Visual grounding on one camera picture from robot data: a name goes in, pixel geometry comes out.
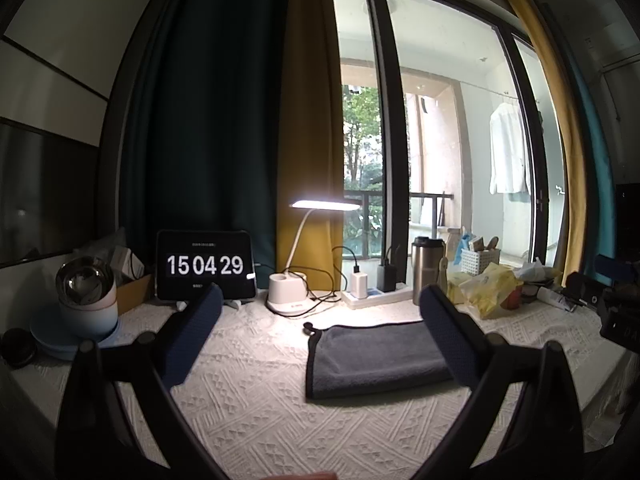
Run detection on cardboard box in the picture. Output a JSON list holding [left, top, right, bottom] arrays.
[[116, 273, 154, 317]]

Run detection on black cable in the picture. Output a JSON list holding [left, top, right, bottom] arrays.
[[285, 246, 360, 318]]

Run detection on grey towel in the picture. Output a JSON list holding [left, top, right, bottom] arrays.
[[305, 321, 468, 401]]

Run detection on steel travel mug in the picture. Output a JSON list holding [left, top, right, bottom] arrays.
[[411, 236, 446, 306]]

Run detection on black charger plug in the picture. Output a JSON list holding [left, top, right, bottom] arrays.
[[376, 259, 398, 293]]

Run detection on yellow and teal curtain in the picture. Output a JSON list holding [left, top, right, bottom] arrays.
[[492, 0, 617, 286]]

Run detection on white hanging shirt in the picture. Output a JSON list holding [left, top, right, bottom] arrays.
[[489, 101, 533, 196]]

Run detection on white desk lamp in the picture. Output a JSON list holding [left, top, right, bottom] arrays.
[[265, 197, 361, 318]]

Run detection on dark green curtain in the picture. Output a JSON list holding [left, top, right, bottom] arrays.
[[119, 0, 293, 272]]

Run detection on white tube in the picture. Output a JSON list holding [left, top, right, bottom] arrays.
[[536, 286, 576, 311]]

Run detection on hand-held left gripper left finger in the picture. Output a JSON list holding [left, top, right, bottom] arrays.
[[55, 282, 224, 480]]

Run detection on yellow plastic bag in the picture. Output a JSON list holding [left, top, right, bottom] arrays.
[[446, 263, 524, 319]]

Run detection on white woven basket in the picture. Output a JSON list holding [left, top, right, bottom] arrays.
[[460, 247, 501, 276]]

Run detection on steel bowl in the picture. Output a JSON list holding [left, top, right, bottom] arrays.
[[55, 256, 117, 305]]

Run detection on white and blue bowl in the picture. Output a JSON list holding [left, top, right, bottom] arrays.
[[57, 280, 120, 341]]

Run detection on white power strip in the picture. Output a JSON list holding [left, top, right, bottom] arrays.
[[341, 282, 414, 309]]

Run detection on black round lid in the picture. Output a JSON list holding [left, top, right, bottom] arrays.
[[1, 328, 37, 367]]

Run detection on white textured tablecloth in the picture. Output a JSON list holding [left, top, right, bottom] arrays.
[[10, 296, 632, 480]]

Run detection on tablet clock display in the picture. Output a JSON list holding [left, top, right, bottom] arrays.
[[156, 229, 257, 300]]

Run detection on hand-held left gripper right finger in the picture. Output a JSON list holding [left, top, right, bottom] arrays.
[[415, 284, 586, 480]]

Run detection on balcony railing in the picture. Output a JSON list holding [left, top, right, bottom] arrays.
[[344, 191, 455, 256]]

